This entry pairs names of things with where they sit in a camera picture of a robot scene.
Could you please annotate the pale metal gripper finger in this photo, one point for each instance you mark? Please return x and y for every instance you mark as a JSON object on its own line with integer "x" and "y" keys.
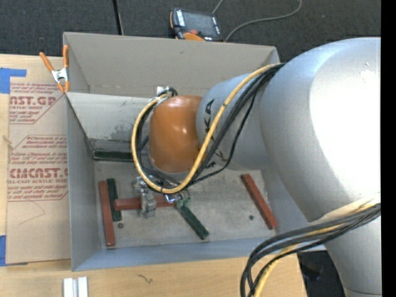
{"x": 148, "y": 207}
{"x": 140, "y": 187}

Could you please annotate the red-brown flat block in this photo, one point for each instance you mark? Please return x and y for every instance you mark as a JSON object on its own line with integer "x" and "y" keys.
{"x": 106, "y": 218}
{"x": 127, "y": 203}
{"x": 259, "y": 201}

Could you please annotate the dark green flat block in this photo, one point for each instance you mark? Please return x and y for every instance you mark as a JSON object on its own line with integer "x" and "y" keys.
{"x": 193, "y": 221}
{"x": 114, "y": 200}
{"x": 111, "y": 155}

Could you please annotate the grey metal bin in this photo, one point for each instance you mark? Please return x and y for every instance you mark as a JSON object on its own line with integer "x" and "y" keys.
{"x": 216, "y": 224}

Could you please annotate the brown cardboard board, red print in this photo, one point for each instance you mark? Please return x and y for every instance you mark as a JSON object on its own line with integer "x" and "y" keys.
{"x": 37, "y": 166}

